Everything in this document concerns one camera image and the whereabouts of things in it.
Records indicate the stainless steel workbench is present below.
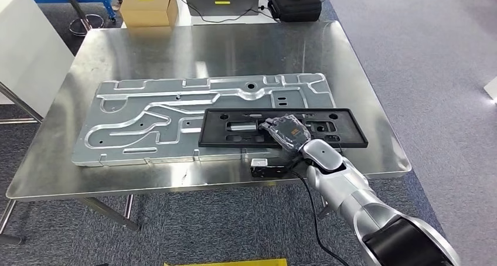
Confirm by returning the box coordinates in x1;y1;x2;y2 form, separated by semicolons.
5;20;413;234

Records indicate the white cabinet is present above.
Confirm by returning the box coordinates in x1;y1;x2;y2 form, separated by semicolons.
0;0;75;118

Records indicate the black carrying case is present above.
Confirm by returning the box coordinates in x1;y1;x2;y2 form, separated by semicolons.
267;0;323;23

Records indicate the stamped sheet metal panel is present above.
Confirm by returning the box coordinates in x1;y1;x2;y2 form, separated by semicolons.
72;73;338;167

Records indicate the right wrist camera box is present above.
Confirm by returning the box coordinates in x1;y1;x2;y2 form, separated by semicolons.
250;158;296;179

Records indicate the black plastic plate holder part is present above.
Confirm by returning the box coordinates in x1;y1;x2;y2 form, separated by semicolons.
198;107;369;149

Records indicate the white box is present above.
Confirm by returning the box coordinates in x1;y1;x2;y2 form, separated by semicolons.
483;76;497;102

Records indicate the black laptop cable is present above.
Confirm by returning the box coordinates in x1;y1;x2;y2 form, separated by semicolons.
172;0;281;25

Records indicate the chrome stanchion with ring base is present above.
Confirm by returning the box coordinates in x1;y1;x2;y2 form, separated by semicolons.
61;0;105;37

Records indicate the stainless steel side table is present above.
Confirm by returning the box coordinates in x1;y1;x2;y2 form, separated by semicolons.
0;81;44;245

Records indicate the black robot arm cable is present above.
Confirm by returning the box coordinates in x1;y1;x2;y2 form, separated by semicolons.
289;167;352;266

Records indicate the cardboard box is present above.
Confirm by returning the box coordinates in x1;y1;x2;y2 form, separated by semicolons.
119;0;179;28

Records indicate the grey laptop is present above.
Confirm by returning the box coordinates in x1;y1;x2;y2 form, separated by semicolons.
181;0;261;18

